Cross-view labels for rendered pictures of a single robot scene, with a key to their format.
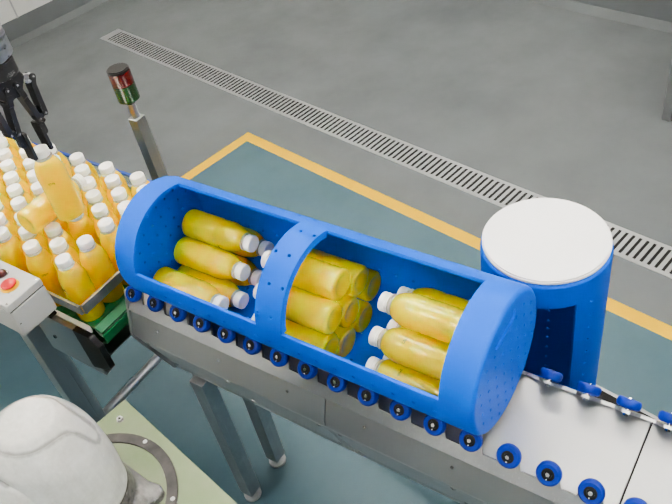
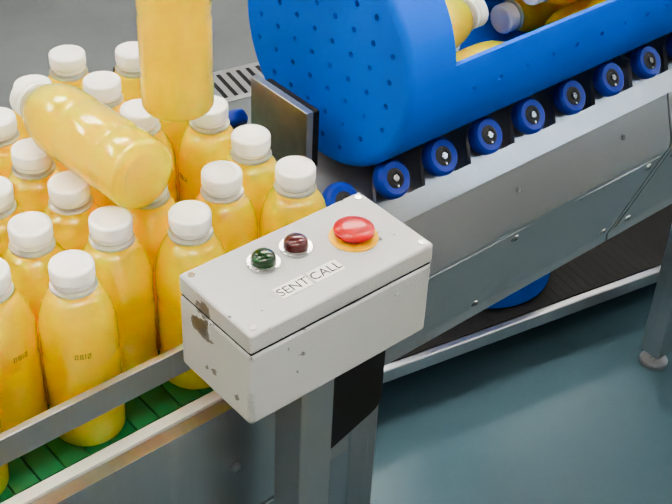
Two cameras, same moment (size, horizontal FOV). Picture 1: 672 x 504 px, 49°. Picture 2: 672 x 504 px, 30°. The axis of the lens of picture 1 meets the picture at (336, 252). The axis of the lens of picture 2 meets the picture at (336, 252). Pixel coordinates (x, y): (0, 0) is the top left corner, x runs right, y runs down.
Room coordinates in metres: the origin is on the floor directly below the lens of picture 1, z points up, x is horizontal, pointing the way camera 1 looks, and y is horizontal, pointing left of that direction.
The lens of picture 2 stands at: (1.22, 1.61, 1.76)
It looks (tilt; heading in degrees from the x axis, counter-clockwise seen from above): 38 degrees down; 277
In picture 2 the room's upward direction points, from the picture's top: 3 degrees clockwise
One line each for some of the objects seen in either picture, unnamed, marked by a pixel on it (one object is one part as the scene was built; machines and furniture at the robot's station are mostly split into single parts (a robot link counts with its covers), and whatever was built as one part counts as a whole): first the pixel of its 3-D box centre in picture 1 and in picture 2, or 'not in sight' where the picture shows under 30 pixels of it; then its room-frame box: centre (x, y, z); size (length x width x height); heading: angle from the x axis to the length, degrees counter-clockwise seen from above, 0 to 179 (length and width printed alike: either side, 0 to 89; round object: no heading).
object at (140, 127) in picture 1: (189, 253); not in sight; (1.95, 0.49, 0.55); 0.04 x 0.04 x 1.10; 49
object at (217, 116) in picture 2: (105, 224); (209, 111); (1.49, 0.54, 1.08); 0.04 x 0.04 x 0.02
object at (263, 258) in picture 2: not in sight; (263, 257); (1.38, 0.80, 1.11); 0.02 x 0.02 x 0.01
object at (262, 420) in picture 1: (257, 406); not in sight; (1.44, 0.34, 0.31); 0.06 x 0.06 x 0.63; 49
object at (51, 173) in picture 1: (57, 184); (174, 22); (1.50, 0.61, 1.22); 0.07 x 0.07 x 0.18
